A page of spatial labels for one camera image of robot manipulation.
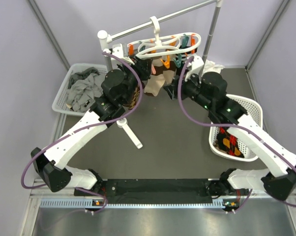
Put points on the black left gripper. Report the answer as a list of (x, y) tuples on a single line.
[(143, 67)]

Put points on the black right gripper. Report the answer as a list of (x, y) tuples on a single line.
[(172, 89)]

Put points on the yellow orange peg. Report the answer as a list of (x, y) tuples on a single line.
[(166, 62)]

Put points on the white oval peg hanger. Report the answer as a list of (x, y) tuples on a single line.
[(159, 46)]

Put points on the brown argyle sock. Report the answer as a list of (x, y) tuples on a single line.
[(134, 98)]

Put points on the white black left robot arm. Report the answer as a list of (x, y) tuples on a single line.
[(118, 90)]

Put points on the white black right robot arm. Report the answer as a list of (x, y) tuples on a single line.
[(279, 178)]

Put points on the pink clothes peg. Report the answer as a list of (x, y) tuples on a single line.
[(153, 70)]

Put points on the beige brown sock right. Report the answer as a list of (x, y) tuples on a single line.
[(169, 73)]

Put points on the beige brown sock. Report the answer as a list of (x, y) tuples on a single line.
[(157, 80), (169, 73)]

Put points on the beige brown sock left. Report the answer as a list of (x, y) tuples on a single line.
[(157, 80)]

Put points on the orange clothes peg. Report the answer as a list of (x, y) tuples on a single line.
[(131, 50)]

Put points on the white cloth on floor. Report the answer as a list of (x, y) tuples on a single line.
[(211, 66)]

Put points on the grey clothes pile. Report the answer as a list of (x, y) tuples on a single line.
[(83, 88)]

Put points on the white laundry basket right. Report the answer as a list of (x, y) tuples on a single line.
[(256, 112)]

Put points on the white laundry basket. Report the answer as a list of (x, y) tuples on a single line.
[(59, 103), (256, 112)]

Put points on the red black argyle sock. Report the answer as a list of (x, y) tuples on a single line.
[(228, 143)]

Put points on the white laundry basket left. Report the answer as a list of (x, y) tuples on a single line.
[(59, 103)]

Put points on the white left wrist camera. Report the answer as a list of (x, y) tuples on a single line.
[(118, 50)]

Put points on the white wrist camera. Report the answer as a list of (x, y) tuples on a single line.
[(194, 66), (118, 50)]

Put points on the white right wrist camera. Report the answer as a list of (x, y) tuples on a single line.
[(194, 66)]

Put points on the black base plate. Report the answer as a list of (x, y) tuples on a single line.
[(159, 191)]

